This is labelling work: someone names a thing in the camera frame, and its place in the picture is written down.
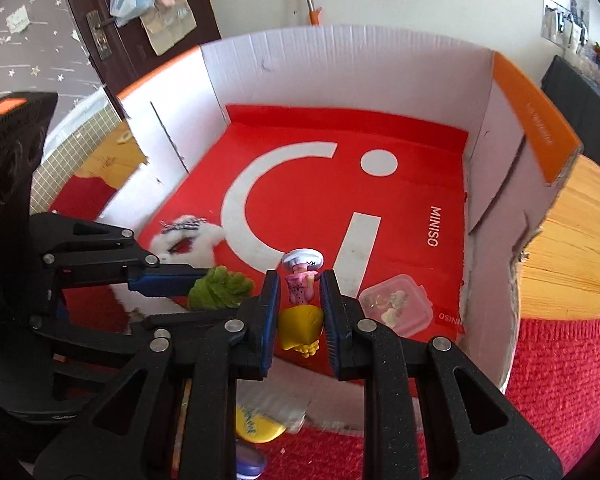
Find hanging translucent plastic bag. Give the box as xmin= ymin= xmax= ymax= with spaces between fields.
xmin=110 ymin=0 xmax=156 ymax=28

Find wooden table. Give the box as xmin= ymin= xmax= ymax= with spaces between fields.
xmin=72 ymin=120 xmax=600 ymax=321

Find red paper bag white logo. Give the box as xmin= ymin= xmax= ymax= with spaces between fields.
xmin=147 ymin=105 xmax=470 ymax=401

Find metal door handle plate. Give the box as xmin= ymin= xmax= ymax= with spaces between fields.
xmin=86 ymin=10 xmax=113 ymax=58

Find white grid-patterned panel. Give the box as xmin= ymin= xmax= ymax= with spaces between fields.
xmin=30 ymin=94 xmax=122 ymax=211

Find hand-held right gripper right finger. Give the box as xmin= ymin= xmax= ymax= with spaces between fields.
xmin=319 ymin=270 xmax=565 ymax=480

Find white and red fluffy cloth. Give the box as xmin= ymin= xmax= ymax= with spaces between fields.
xmin=117 ymin=214 xmax=227 ymax=333

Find white cardboard box orange rim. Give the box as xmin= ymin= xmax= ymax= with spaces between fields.
xmin=102 ymin=24 xmax=583 ymax=436

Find wall poster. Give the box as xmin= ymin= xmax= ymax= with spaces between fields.
xmin=542 ymin=0 xmax=593 ymax=53

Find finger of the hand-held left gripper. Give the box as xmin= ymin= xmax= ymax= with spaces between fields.
xmin=30 ymin=212 xmax=211 ymax=298
xmin=30 ymin=306 xmax=248 ymax=367

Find bags hanging on door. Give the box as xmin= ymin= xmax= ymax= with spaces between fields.
xmin=140 ymin=0 xmax=198 ymax=56

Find clear plastic bag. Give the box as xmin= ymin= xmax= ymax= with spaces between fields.
xmin=240 ymin=390 xmax=311 ymax=433

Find small purple bottle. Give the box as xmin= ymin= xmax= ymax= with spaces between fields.
xmin=236 ymin=440 xmax=268 ymax=480

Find clear plastic container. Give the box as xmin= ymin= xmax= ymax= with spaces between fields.
xmin=358 ymin=274 xmax=433 ymax=338

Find red knitted mat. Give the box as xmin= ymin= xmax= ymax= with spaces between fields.
xmin=47 ymin=175 xmax=600 ymax=480

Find green plush toy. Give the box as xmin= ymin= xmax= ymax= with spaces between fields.
xmin=187 ymin=265 xmax=256 ymax=311

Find white paper note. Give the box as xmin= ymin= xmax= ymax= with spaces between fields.
xmin=5 ymin=6 xmax=31 ymax=32

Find yellow round lid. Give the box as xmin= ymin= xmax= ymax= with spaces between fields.
xmin=235 ymin=404 xmax=287 ymax=443

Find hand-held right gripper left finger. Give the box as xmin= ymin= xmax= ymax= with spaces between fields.
xmin=34 ymin=270 xmax=282 ymax=480

